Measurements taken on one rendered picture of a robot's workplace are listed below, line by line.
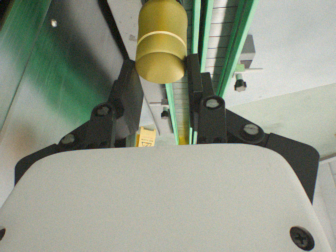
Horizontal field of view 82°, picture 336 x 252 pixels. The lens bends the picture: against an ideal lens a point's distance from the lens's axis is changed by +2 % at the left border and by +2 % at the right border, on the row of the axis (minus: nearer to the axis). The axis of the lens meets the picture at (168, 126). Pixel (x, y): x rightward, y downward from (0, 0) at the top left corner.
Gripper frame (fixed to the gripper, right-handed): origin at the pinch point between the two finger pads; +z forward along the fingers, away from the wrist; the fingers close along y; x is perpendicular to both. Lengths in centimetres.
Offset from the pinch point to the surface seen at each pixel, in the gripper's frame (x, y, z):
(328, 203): -539, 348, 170
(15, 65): 0.8, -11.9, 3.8
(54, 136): -10.7, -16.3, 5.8
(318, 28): -23, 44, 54
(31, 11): 3.0, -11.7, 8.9
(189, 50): -19.0, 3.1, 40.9
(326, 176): -498, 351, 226
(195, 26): -7.6, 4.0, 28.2
